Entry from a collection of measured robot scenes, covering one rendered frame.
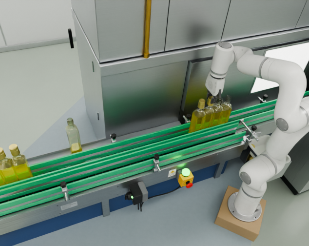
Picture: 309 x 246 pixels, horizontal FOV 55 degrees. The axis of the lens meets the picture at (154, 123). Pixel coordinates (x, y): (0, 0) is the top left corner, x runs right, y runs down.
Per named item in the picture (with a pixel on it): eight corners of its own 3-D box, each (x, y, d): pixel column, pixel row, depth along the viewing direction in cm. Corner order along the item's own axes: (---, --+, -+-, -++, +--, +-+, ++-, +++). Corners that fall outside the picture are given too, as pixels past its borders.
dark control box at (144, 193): (142, 189, 162) (143, 180, 156) (147, 201, 157) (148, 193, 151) (128, 194, 160) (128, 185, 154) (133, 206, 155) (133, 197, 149)
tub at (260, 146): (264, 142, 192) (268, 133, 186) (287, 169, 178) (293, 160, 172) (242, 149, 187) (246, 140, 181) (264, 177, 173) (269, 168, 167)
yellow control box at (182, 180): (186, 174, 171) (188, 167, 166) (192, 184, 166) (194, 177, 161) (175, 178, 169) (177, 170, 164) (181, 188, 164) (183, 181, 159)
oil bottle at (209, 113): (203, 129, 180) (210, 103, 165) (208, 135, 176) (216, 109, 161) (195, 131, 178) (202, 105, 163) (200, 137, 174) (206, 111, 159)
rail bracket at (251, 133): (240, 128, 182) (245, 113, 173) (256, 148, 171) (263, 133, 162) (235, 129, 181) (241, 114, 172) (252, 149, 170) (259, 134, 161)
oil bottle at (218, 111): (212, 127, 181) (220, 100, 166) (216, 133, 178) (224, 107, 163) (204, 129, 180) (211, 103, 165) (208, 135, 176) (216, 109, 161)
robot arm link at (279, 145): (242, 169, 148) (264, 155, 155) (260, 187, 142) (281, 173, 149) (286, 98, 110) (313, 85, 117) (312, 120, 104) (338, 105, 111)
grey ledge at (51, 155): (177, 131, 191) (179, 118, 183) (183, 140, 185) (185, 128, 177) (21, 173, 161) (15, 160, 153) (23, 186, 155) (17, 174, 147)
